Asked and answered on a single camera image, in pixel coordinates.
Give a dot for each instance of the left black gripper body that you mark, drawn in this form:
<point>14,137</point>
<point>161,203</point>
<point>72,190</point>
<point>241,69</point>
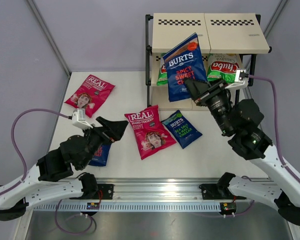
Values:
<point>103,133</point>

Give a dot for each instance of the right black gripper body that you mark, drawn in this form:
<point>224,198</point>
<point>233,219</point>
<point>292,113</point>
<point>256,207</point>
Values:
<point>207,93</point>

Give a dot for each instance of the blue Burts chilli bag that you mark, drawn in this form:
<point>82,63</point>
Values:
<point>182,62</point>
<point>100,157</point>

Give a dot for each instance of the green Chuba bag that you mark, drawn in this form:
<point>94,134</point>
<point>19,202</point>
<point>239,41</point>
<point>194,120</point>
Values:
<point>162,74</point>
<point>222,66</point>

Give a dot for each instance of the blue Burts sea salt bag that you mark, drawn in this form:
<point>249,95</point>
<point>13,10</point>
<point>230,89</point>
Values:
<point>182,130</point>

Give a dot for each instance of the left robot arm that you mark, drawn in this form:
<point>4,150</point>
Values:
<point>47,181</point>

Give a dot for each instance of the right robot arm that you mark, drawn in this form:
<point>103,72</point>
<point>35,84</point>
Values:
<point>240,122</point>

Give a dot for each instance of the pink Real chips bag centre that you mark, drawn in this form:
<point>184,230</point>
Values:
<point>150,134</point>

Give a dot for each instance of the pink real chips bag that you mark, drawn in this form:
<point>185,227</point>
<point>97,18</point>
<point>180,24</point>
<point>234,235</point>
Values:
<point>150,134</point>
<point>91,95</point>

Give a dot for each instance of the pink Real chips bag far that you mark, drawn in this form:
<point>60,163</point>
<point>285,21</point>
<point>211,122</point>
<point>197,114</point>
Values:
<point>91,95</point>

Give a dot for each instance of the beige three-tier shelf rack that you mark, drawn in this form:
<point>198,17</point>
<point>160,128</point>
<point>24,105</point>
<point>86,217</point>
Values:
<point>218,33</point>

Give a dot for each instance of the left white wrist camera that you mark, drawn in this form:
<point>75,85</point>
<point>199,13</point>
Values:
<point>78,119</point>

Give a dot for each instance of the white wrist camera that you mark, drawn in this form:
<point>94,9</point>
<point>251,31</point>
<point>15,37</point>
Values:
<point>78,119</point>
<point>241,80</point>

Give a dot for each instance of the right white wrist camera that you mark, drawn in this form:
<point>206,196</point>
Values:
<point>241,80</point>

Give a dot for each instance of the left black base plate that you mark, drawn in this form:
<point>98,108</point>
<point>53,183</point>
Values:
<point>105,192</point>

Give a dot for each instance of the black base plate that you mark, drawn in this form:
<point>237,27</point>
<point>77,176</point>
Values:
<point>105,192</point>
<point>211,191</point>

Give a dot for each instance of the aluminium mounting rail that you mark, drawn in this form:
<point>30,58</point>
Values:
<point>189,190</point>

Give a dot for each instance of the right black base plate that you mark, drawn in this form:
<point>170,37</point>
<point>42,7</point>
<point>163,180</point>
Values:
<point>211,191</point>

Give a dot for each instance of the white slotted cable duct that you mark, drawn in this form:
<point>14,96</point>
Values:
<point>111,206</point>

